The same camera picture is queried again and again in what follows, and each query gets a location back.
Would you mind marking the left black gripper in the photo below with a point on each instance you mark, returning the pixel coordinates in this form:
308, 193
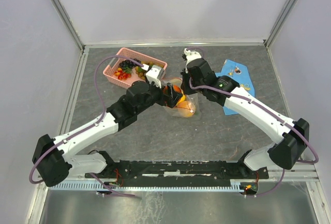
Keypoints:
170, 100

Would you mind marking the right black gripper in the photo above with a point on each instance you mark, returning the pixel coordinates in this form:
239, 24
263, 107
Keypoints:
185, 89

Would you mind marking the orange persimmon toy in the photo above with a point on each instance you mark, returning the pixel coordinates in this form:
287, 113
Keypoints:
176, 88

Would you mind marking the yellow orange peach toy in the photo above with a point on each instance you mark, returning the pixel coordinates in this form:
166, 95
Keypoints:
186, 109

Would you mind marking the clear zip top bag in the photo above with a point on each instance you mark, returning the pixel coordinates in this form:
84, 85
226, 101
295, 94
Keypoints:
193, 98

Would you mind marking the small red fruits toy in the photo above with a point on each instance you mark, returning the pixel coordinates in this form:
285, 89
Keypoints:
123, 73

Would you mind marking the dark grape bunch toy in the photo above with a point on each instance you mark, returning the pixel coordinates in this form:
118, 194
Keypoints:
129, 63

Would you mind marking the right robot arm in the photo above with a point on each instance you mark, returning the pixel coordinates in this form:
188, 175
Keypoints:
289, 137

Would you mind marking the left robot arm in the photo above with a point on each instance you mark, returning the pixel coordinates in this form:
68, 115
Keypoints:
57, 158

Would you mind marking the green longan bunch toy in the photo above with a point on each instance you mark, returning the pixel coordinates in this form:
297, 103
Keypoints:
141, 72

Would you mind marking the pink plastic basket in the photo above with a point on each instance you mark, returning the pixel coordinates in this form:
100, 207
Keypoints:
114, 64

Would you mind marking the blue cartoon cloth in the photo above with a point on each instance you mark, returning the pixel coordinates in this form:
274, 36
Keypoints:
239, 73

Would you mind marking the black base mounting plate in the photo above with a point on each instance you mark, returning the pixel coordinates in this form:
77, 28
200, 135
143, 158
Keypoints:
179, 173

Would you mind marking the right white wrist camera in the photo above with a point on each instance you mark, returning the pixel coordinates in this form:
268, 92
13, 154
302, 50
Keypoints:
190, 55

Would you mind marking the light blue cable duct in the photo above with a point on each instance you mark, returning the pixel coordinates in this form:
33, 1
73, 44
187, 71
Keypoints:
96, 186

